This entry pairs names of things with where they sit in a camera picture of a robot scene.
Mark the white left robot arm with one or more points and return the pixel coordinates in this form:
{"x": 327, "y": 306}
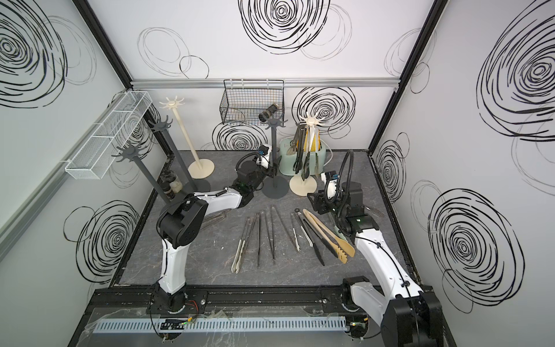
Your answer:
{"x": 180, "y": 223}

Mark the dark grey rack stand front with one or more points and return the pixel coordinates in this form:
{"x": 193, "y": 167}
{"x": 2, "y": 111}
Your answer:
{"x": 132, "y": 153}

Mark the slim black tongs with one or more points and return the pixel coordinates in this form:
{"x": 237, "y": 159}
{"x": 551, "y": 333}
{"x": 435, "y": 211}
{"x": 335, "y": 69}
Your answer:
{"x": 274, "y": 221}

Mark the yellow sponge toast slice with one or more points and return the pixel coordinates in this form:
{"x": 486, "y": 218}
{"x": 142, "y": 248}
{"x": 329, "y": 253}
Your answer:
{"x": 307, "y": 140}

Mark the white handled slotted steel tongs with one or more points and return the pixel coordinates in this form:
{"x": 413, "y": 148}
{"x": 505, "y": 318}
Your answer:
{"x": 315, "y": 148}

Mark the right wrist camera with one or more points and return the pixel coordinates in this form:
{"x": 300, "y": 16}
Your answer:
{"x": 330, "y": 179}

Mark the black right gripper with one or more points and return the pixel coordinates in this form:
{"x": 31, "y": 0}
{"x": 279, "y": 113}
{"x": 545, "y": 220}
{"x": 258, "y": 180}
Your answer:
{"x": 320, "y": 203}

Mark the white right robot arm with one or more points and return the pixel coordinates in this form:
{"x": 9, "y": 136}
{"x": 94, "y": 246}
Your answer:
{"x": 406, "y": 314}

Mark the white wire wall basket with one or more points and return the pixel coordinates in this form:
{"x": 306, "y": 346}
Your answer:
{"x": 123, "y": 126}

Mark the black nylon tongs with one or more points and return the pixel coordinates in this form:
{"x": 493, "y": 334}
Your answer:
{"x": 312, "y": 235}

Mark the tall cream utensil rack stand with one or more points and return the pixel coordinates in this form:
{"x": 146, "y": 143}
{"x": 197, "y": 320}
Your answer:
{"x": 202, "y": 167}

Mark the dark grey rack stand middle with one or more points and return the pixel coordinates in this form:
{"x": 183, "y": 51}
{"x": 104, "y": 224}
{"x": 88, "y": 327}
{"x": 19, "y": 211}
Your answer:
{"x": 191, "y": 185}

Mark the steel wire tongs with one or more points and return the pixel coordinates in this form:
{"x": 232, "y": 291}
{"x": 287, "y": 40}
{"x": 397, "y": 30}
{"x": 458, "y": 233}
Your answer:
{"x": 214, "y": 218}

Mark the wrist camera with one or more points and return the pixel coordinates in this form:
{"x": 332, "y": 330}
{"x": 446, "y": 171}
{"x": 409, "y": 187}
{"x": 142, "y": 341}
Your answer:
{"x": 264, "y": 153}
{"x": 330, "y": 179}

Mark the black pepper grinder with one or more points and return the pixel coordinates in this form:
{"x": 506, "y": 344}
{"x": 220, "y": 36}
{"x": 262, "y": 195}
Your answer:
{"x": 268, "y": 113}

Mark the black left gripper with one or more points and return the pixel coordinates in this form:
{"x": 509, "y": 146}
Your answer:
{"x": 269, "y": 170}

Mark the dark grey rack stand back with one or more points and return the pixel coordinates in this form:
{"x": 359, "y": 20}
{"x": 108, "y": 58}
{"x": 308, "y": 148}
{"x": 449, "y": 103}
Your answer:
{"x": 278, "y": 187}

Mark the wooden bamboo tongs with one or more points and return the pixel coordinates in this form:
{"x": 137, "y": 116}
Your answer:
{"x": 339, "y": 247}

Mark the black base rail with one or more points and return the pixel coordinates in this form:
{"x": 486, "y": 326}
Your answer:
{"x": 203, "y": 298}

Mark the black slotted spatula tongs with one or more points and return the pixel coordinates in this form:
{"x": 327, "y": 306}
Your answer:
{"x": 296, "y": 147}

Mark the grey cable duct strip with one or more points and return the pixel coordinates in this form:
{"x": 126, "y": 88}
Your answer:
{"x": 221, "y": 325}

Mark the black wire wall basket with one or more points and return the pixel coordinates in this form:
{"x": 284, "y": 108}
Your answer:
{"x": 243, "y": 100}

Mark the dark grey rack stand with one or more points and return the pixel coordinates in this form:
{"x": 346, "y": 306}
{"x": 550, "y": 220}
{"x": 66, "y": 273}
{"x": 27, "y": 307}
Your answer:
{"x": 132, "y": 153}
{"x": 191, "y": 185}
{"x": 278, "y": 187}

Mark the small glass jar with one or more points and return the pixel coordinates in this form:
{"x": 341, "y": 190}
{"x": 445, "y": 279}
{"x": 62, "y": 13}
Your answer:
{"x": 171, "y": 184}

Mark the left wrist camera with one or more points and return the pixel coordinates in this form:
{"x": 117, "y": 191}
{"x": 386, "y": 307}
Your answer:
{"x": 264, "y": 153}

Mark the small steel tongs white tip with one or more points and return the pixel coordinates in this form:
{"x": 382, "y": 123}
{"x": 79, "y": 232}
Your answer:
{"x": 299, "y": 231}

